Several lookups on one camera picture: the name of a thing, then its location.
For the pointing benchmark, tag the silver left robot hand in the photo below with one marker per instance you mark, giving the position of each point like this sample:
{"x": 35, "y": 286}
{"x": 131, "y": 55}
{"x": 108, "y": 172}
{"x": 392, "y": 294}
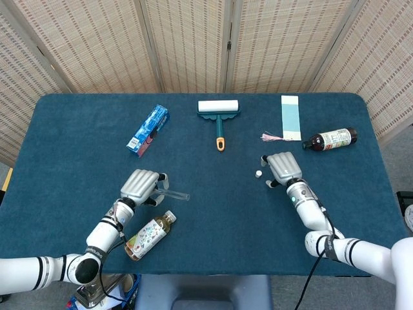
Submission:
{"x": 138, "y": 185}

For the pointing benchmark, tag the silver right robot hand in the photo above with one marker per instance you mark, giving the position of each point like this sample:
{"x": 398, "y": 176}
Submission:
{"x": 284, "y": 166}

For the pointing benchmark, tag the clear glass test tube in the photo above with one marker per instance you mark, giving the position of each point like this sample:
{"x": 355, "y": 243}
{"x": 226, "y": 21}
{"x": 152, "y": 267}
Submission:
{"x": 175, "y": 194}

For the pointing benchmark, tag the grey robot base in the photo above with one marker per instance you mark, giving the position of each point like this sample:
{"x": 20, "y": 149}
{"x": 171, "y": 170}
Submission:
{"x": 206, "y": 290}

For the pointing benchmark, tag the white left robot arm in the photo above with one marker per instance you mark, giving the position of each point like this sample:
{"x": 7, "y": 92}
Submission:
{"x": 103, "y": 234}

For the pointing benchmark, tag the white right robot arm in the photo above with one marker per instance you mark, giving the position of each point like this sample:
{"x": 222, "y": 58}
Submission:
{"x": 309, "y": 210}

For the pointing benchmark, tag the light blue tasselled bookmark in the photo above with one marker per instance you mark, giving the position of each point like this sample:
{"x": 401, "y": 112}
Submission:
{"x": 291, "y": 117}

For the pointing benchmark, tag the yellow tea bottle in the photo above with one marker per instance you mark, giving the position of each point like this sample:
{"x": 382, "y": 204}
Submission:
{"x": 148, "y": 235}

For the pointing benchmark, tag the blue cookie box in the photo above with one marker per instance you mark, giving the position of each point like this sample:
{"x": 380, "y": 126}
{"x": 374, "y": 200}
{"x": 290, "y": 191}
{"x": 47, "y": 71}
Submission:
{"x": 146, "y": 130}

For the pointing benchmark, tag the dark sauce bottle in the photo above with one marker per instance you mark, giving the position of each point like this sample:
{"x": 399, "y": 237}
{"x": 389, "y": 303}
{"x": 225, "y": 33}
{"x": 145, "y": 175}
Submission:
{"x": 332, "y": 139}

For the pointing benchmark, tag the blue tablecloth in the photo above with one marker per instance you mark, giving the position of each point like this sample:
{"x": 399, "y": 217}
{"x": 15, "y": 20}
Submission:
{"x": 226, "y": 210}

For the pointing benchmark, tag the teal lint roller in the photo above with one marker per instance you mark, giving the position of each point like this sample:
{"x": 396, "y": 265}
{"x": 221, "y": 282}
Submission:
{"x": 218, "y": 108}

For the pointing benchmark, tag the blue plastic crate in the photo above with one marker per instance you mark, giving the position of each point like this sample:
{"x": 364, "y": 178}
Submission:
{"x": 134, "y": 290}

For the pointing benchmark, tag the black box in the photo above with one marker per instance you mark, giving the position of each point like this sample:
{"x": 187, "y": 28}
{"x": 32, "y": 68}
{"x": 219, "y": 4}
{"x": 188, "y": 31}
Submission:
{"x": 403, "y": 198}

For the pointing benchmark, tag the white round object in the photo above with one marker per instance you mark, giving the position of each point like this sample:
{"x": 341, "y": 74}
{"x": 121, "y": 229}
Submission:
{"x": 409, "y": 219}

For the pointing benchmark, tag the woven folding screen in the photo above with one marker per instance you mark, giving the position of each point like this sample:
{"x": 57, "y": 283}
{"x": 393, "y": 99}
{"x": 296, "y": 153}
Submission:
{"x": 96, "y": 48}

